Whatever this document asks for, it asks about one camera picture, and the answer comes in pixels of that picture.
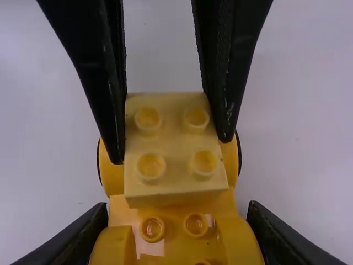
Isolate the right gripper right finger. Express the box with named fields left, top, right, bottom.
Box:
left=246, top=200, right=344, bottom=265

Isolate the yellow toy brick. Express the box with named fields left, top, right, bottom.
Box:
left=123, top=91, right=231, bottom=209

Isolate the yellow toy car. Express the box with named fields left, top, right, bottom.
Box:
left=95, top=129, right=268, bottom=265

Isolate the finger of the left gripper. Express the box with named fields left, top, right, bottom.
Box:
left=190, top=0, right=263, bottom=144
left=35, top=0, right=128, bottom=166

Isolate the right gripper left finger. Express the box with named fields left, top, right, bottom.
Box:
left=10, top=202, right=108, bottom=265

